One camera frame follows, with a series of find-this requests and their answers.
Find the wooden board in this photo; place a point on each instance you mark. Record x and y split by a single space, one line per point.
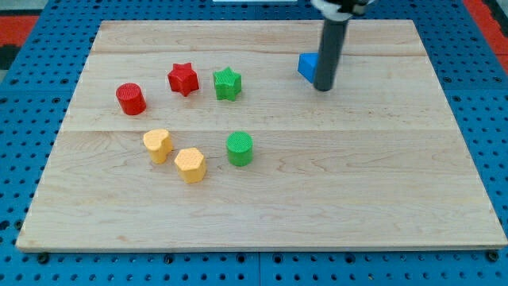
376 164

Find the blue triangle block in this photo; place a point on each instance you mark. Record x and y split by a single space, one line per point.
307 65

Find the green star block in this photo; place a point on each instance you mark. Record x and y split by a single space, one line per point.
227 84

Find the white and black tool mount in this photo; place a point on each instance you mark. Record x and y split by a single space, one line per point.
342 9

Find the yellow heart block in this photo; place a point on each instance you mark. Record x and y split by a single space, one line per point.
159 144

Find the red star block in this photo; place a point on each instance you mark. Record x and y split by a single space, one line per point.
183 79

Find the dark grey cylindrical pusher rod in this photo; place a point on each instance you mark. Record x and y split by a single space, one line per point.
329 53

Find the green cylinder block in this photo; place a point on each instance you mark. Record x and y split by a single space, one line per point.
239 148

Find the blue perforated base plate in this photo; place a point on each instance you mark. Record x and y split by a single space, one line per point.
464 45

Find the yellow hexagon block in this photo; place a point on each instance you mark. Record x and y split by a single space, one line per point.
191 165

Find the red cylinder block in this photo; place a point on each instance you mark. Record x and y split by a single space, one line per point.
130 98

